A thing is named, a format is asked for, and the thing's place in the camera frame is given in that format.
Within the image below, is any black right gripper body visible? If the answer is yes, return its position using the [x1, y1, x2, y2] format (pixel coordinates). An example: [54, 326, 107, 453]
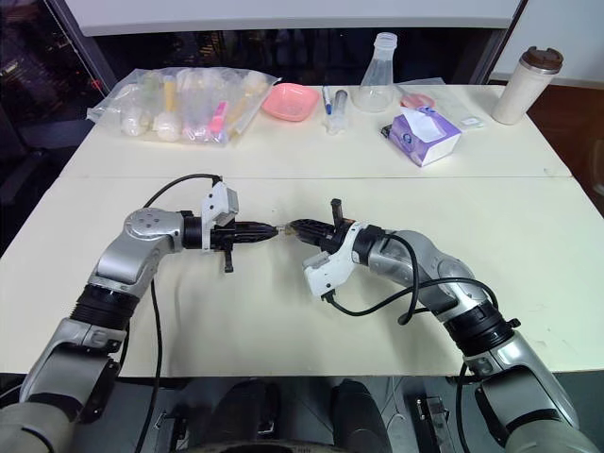
[320, 198, 360, 255]

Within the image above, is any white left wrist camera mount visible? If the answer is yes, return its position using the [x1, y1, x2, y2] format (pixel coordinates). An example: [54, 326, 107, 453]
[200, 181, 242, 257]

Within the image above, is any clear conical flask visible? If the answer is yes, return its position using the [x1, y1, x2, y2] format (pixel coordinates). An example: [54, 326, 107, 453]
[351, 31, 398, 114]

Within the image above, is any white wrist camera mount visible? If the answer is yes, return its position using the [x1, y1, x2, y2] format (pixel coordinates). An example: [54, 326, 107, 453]
[200, 181, 242, 257]
[301, 223, 364, 301]

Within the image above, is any clear zip bag of labware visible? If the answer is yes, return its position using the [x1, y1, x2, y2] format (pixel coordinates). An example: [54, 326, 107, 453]
[87, 67, 284, 148]

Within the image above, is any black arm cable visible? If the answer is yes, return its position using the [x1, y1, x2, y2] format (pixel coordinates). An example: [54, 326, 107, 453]
[324, 233, 501, 453]
[115, 173, 223, 453]

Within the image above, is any clear flat plastic bag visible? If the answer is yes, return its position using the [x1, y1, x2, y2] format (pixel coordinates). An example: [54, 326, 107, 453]
[394, 84, 487, 131]

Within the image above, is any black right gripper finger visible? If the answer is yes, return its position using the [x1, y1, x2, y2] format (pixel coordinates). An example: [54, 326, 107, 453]
[290, 228, 330, 248]
[291, 217, 334, 236]

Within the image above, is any pink plastic bowl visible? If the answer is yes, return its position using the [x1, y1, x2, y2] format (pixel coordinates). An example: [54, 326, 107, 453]
[261, 82, 320, 125]

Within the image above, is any purple tissue box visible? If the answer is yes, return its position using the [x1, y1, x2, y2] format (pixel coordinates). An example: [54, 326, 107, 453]
[387, 106, 463, 169]

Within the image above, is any clear plastic syringe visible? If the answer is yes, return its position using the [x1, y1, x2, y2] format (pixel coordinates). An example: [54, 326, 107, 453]
[325, 89, 353, 136]

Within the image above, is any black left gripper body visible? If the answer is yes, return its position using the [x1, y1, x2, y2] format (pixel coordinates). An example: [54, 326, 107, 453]
[210, 221, 240, 275]

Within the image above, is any white tumbler with brown lid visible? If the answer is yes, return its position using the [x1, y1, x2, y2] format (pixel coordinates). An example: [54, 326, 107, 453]
[492, 45, 565, 126]

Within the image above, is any dark rounded shape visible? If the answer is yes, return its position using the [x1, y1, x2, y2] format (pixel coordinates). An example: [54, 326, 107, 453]
[329, 377, 394, 453]
[214, 378, 284, 445]

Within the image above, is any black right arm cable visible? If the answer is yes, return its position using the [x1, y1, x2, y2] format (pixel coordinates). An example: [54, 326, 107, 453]
[324, 233, 501, 453]

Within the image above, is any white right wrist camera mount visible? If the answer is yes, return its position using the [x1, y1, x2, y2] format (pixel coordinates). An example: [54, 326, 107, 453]
[301, 223, 364, 301]

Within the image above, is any black metal bracket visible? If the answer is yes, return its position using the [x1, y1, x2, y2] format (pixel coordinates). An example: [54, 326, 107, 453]
[413, 393, 450, 453]

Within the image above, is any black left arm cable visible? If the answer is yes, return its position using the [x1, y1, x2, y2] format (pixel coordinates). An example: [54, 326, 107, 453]
[115, 173, 223, 453]

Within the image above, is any pink petri dish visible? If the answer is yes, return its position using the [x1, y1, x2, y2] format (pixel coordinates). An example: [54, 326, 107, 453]
[399, 92, 437, 109]

